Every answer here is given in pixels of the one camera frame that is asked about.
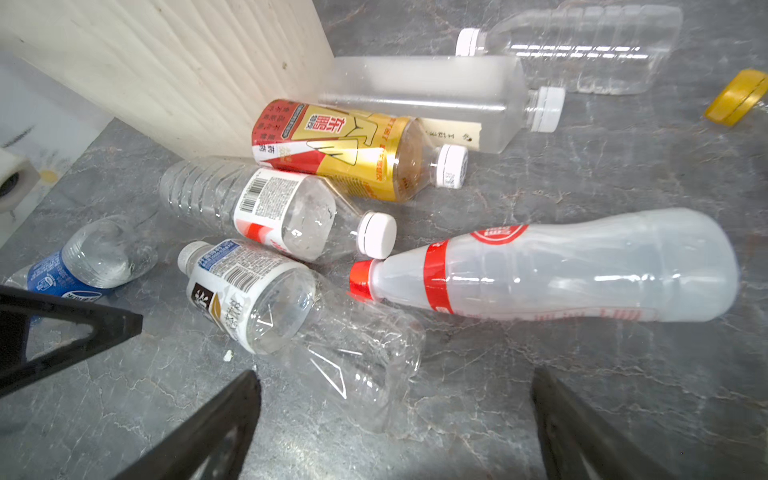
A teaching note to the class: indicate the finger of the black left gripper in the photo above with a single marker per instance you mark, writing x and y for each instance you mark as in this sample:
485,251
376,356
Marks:
42,335

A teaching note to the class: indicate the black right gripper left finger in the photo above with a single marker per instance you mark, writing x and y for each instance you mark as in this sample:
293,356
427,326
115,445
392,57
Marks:
214,441

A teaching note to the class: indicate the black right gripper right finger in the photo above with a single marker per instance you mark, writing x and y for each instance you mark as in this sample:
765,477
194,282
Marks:
576,442

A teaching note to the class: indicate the blue label blue-cap bottle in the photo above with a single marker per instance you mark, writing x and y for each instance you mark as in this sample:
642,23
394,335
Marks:
97,259

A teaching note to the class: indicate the crushed black white label bottle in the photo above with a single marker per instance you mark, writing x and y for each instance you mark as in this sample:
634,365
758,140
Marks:
358,355

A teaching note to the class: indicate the clear red white label bottle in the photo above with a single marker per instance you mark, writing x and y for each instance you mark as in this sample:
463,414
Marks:
302,216

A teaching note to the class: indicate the cream waste bin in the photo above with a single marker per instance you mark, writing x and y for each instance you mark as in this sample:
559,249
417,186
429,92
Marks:
194,76

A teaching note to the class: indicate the frosted red-cap bottle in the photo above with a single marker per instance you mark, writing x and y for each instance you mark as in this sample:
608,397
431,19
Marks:
670,265

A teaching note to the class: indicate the yellow red label bottle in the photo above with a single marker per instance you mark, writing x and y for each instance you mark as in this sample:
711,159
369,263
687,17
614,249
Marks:
369,155

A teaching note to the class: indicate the frosted square clear bottle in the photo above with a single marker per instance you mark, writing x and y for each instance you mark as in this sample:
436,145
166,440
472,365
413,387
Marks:
477,102

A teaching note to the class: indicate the clear ribbed white-cap bottle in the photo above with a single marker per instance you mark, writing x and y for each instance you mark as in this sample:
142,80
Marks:
606,50

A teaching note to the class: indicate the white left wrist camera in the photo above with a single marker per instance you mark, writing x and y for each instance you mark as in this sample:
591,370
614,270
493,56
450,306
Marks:
18,178

